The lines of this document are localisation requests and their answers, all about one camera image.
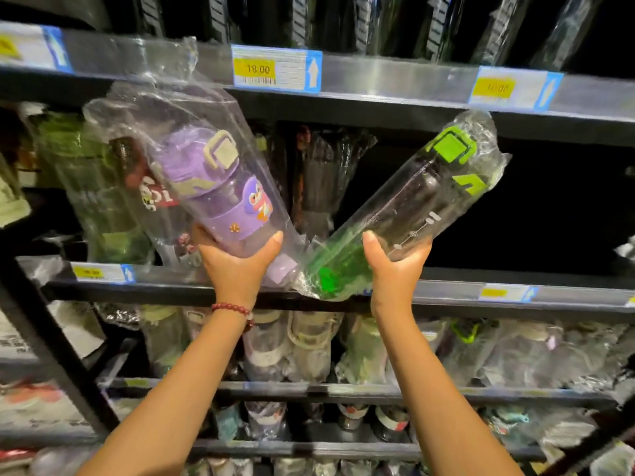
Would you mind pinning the row of dark bagged bottles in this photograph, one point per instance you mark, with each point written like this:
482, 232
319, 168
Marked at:
436, 24

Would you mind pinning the red lid bottle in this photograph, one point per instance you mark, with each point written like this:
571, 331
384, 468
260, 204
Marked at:
173, 245

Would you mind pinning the person's left hand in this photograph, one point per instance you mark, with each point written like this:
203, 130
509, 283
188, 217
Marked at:
238, 277

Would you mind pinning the cream printed packet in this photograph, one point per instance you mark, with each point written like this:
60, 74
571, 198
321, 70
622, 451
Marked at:
12, 203

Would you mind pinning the pile of clear bagged goods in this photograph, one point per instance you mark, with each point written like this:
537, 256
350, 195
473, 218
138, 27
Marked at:
59, 463

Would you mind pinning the purple cartoon bottle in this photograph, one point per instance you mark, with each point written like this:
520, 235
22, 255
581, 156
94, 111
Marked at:
218, 193

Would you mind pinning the person's right hand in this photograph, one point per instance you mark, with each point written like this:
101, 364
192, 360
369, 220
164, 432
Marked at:
394, 287

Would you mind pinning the red white bagged item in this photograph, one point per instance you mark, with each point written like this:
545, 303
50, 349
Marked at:
15, 455

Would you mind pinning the person's right forearm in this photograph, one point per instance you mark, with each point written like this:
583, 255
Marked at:
446, 416

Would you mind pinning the black metal store shelving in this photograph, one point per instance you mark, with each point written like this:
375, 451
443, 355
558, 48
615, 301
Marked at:
397, 74

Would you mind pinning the person's left forearm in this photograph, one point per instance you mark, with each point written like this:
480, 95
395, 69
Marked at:
163, 416

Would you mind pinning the yellow white price label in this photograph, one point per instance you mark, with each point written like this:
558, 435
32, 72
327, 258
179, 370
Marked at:
292, 69
109, 273
631, 302
526, 89
511, 293
30, 47

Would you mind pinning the black silver bottle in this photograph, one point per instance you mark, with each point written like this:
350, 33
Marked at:
275, 158
322, 178

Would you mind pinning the green lid bottle pink handle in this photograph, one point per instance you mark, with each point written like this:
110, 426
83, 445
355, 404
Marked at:
163, 337
364, 351

